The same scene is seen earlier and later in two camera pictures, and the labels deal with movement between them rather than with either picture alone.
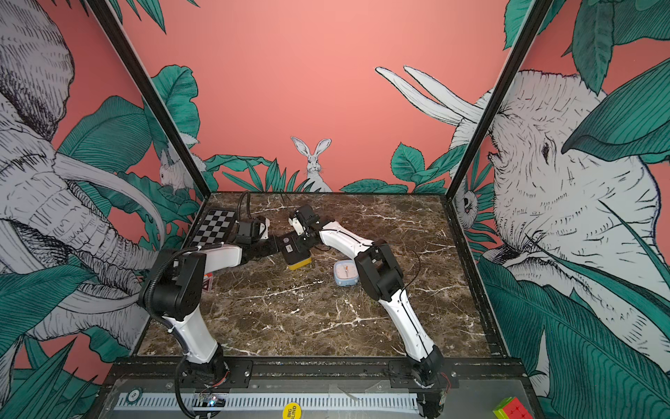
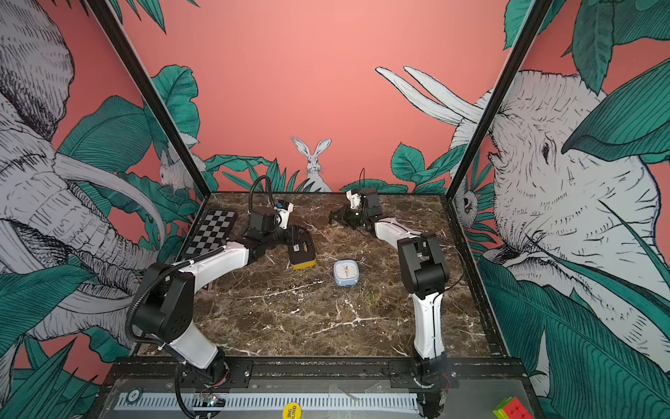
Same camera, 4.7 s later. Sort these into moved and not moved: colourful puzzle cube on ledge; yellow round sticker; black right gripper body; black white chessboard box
Moved: black right gripper body
Not moved: yellow round sticker; colourful puzzle cube on ledge; black white chessboard box
